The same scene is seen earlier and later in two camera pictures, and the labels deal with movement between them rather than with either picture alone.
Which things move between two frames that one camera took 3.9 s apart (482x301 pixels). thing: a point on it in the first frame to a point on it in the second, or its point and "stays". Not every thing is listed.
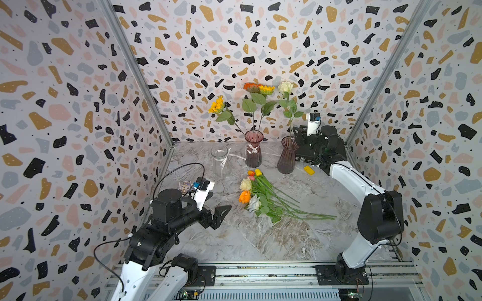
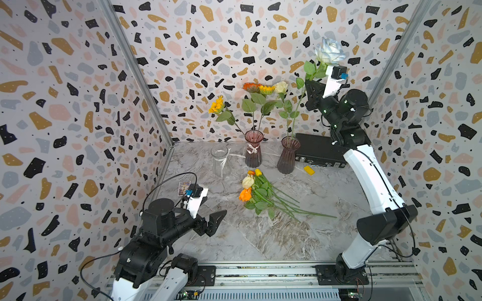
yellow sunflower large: (267, 106) stays
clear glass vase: (219, 153) stays
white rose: (254, 203) to (328, 51)
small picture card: (184, 187) stays
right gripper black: (302, 135) to (316, 100)
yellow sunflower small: (218, 107) stays
